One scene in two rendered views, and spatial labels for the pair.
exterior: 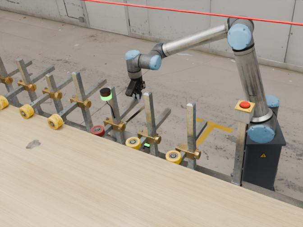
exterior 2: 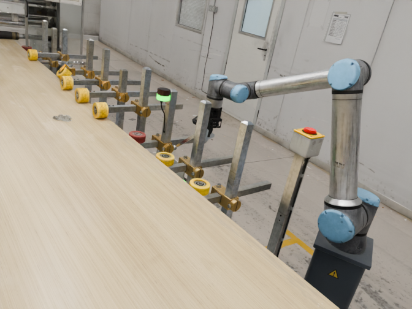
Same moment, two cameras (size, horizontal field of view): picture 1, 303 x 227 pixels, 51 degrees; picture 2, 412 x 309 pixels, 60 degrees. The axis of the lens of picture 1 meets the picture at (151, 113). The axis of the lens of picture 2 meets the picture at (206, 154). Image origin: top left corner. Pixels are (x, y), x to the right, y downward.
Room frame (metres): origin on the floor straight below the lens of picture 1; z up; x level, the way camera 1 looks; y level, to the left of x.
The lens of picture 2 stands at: (0.00, -0.37, 1.54)
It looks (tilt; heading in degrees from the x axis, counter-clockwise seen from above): 23 degrees down; 14
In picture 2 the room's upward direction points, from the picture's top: 11 degrees clockwise
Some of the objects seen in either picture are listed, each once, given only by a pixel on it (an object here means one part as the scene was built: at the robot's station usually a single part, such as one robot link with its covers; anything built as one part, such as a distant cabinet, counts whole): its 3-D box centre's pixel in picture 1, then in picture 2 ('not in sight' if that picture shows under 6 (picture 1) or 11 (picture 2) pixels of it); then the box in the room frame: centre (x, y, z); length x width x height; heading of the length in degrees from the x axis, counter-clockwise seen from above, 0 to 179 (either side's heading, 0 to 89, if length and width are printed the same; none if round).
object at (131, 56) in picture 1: (133, 61); (217, 86); (1.81, 0.08, 1.14); 0.10 x 0.09 x 0.12; 64
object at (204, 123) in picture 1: (190, 144); (233, 194); (1.34, -0.20, 0.82); 0.44 x 0.03 x 0.04; 146
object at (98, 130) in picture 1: (98, 136); (136, 143); (1.45, 0.33, 0.85); 0.08 x 0.08 x 0.11
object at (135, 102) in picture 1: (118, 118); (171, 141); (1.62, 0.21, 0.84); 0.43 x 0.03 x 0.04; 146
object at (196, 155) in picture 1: (188, 151); (225, 198); (1.28, -0.18, 0.82); 0.14 x 0.06 x 0.05; 56
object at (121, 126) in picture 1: (114, 124); (162, 144); (1.55, 0.24, 0.85); 0.14 x 0.06 x 0.05; 56
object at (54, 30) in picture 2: not in sight; (54, 57); (2.53, 1.66, 0.88); 0.04 x 0.04 x 0.48; 56
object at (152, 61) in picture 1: (150, 61); (235, 91); (1.77, -0.03, 1.14); 0.12 x 0.12 x 0.09; 64
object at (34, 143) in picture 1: (32, 143); (62, 116); (1.39, 0.69, 0.91); 0.09 x 0.07 x 0.02; 114
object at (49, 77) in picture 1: (58, 104); (120, 109); (1.83, 0.63, 0.86); 0.04 x 0.04 x 0.48; 56
